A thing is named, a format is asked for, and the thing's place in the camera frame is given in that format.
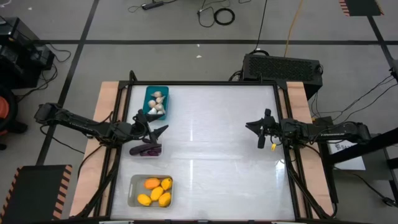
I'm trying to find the black striped floor mat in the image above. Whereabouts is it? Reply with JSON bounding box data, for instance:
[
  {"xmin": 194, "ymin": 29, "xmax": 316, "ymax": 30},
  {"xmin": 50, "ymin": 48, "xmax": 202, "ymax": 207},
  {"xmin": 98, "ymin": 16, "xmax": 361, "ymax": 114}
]
[
  {"xmin": 338, "ymin": 0, "xmax": 384, "ymax": 17},
  {"xmin": 0, "ymin": 164, "xmax": 73, "ymax": 224}
]

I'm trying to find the teal plastic basket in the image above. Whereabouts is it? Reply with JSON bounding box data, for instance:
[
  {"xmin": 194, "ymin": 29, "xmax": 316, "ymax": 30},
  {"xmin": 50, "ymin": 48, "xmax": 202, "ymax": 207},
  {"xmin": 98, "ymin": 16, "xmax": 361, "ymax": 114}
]
[{"xmin": 142, "ymin": 85, "xmax": 170, "ymax": 121}]

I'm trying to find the orange and black object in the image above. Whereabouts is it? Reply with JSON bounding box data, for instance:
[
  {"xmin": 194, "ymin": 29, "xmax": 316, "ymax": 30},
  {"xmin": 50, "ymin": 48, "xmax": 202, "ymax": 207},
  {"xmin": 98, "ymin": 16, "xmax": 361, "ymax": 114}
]
[{"xmin": 0, "ymin": 86, "xmax": 19, "ymax": 150}]

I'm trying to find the black computer case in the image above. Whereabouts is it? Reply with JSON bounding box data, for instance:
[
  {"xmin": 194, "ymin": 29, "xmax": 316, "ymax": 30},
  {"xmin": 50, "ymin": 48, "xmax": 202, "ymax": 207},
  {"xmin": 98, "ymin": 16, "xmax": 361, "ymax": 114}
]
[{"xmin": 241, "ymin": 53, "xmax": 323, "ymax": 101}]

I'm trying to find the black hanging cable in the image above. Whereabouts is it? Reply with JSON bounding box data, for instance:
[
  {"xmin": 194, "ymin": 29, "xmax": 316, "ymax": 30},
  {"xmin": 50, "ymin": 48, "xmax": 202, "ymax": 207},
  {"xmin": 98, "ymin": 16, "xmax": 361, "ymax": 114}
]
[{"xmin": 248, "ymin": 0, "xmax": 269, "ymax": 55}]

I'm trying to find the yellow hanging cable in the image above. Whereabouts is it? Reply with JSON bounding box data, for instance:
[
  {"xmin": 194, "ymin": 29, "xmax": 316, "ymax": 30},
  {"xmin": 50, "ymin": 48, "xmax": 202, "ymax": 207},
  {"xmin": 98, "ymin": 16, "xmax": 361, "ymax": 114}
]
[{"xmin": 283, "ymin": 0, "xmax": 304, "ymax": 58}]

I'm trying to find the yellow mango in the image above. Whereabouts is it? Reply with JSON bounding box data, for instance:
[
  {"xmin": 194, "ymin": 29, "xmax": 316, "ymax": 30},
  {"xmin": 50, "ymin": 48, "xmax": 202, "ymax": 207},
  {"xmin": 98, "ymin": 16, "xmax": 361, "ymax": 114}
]
[
  {"xmin": 137, "ymin": 194, "xmax": 152, "ymax": 207},
  {"xmin": 158, "ymin": 192, "xmax": 172, "ymax": 208},
  {"xmin": 160, "ymin": 177, "xmax": 173, "ymax": 191},
  {"xmin": 150, "ymin": 186, "xmax": 165, "ymax": 202}
]

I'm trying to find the black power strip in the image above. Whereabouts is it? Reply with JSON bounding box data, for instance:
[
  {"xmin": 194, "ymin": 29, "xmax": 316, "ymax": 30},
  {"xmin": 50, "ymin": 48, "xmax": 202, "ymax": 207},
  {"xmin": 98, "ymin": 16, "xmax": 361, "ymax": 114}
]
[{"xmin": 141, "ymin": 1, "xmax": 165, "ymax": 11}]

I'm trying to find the black equipment stack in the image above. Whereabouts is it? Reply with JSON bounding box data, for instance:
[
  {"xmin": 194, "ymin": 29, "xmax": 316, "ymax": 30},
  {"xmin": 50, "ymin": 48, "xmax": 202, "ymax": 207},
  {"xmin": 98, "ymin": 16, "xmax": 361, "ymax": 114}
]
[{"xmin": 0, "ymin": 17, "xmax": 56, "ymax": 90}]

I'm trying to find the black stand beam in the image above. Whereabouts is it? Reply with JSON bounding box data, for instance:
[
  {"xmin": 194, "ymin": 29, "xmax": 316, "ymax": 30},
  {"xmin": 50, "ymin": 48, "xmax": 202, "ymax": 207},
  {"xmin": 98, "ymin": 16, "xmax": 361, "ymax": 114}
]
[{"xmin": 323, "ymin": 127, "xmax": 398, "ymax": 166}]

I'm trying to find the black table frame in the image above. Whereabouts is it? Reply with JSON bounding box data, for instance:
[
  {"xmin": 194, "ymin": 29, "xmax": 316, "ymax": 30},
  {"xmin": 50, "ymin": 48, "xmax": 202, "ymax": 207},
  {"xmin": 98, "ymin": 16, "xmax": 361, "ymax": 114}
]
[{"xmin": 76, "ymin": 70, "xmax": 338, "ymax": 224}]

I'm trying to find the purple eggplant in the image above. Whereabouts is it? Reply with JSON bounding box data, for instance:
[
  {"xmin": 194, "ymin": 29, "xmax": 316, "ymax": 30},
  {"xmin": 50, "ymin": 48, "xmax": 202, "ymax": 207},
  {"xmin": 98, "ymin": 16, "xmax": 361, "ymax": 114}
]
[
  {"xmin": 129, "ymin": 143, "xmax": 162, "ymax": 156},
  {"xmin": 139, "ymin": 149, "xmax": 162, "ymax": 157}
]

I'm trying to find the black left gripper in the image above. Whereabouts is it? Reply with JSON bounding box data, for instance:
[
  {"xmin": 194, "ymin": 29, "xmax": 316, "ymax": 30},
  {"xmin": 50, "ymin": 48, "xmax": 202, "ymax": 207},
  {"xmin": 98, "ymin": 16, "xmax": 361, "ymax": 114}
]
[{"xmin": 124, "ymin": 110, "xmax": 169, "ymax": 144}]

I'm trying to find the orange mango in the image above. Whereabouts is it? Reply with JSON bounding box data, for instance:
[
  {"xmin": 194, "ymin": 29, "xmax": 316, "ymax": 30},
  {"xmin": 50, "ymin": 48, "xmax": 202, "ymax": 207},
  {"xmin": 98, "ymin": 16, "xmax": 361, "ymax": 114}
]
[{"xmin": 144, "ymin": 177, "xmax": 162, "ymax": 190}]

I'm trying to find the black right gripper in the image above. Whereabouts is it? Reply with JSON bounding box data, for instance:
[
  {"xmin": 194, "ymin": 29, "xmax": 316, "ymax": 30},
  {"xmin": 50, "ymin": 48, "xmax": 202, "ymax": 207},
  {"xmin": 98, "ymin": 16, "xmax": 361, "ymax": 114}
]
[{"xmin": 245, "ymin": 108, "xmax": 284, "ymax": 149}]

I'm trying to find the white plastic basket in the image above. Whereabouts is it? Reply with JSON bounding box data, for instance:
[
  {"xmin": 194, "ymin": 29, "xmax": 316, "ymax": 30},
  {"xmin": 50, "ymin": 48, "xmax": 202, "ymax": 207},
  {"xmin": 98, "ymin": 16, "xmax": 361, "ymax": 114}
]
[{"xmin": 127, "ymin": 174, "xmax": 174, "ymax": 208}]

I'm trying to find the wooden table side board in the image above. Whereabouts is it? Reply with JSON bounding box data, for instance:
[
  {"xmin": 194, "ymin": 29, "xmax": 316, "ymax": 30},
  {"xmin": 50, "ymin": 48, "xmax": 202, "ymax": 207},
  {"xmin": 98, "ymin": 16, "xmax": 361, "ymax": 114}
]
[
  {"xmin": 285, "ymin": 81, "xmax": 334, "ymax": 217},
  {"xmin": 68, "ymin": 81, "xmax": 129, "ymax": 218}
]

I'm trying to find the white paper sheet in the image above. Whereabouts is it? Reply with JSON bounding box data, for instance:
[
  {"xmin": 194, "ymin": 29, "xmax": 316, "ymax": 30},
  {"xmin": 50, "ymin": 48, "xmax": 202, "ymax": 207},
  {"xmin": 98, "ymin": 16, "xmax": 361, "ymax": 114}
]
[{"xmin": 328, "ymin": 139, "xmax": 367, "ymax": 171}]

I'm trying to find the coiled black cable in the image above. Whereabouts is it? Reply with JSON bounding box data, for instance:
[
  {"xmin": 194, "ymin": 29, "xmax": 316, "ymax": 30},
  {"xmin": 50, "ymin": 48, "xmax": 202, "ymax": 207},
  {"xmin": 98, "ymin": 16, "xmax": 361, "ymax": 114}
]
[{"xmin": 213, "ymin": 7, "xmax": 236, "ymax": 26}]

